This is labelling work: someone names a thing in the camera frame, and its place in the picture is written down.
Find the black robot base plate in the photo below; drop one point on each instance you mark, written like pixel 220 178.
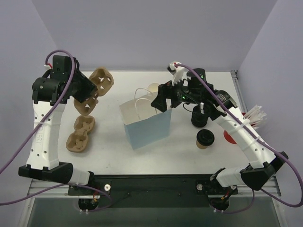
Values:
pixel 154 191

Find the light blue paper bag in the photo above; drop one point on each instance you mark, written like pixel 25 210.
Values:
pixel 144 124

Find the red plastic cup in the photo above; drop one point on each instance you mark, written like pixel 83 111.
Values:
pixel 230 139

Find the brown cardboard cup carrier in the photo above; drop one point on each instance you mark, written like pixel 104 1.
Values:
pixel 103 81
pixel 78 140

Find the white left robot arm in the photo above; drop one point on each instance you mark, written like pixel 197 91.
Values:
pixel 50 95

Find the brown paper coffee cup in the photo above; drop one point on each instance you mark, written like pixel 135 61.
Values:
pixel 200 145

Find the black plastic cup lid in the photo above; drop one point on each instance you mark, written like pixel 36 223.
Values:
pixel 206 137

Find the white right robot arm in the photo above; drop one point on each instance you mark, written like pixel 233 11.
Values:
pixel 218 106

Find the stack of black lids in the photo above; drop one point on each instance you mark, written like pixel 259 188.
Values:
pixel 198 119

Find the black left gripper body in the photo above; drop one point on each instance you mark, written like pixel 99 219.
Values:
pixel 87 86

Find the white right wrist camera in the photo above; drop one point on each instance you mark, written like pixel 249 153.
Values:
pixel 176 71

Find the stack of brown paper cups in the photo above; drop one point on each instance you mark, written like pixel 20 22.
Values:
pixel 153 87

